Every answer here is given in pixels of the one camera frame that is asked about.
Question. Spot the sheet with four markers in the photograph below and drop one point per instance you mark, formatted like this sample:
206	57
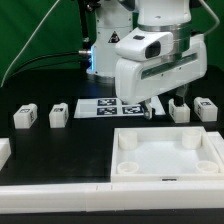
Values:
105	107

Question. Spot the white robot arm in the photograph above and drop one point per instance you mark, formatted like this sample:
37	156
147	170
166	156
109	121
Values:
115	19

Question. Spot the white square table top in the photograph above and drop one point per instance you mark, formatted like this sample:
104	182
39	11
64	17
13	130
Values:
165	154

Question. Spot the green backdrop curtain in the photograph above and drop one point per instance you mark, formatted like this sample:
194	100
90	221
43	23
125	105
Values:
31	28

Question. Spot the white front fence bar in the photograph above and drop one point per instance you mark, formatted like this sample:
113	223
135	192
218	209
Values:
111	196

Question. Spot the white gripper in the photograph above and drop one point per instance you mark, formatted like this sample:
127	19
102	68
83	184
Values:
156	60

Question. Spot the white right fence block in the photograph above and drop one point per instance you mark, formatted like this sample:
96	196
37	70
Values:
218	142

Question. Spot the white fence block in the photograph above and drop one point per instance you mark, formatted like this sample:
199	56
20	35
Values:
5	151
218	142

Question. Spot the white left fence block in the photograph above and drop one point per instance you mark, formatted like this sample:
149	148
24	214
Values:
5	151

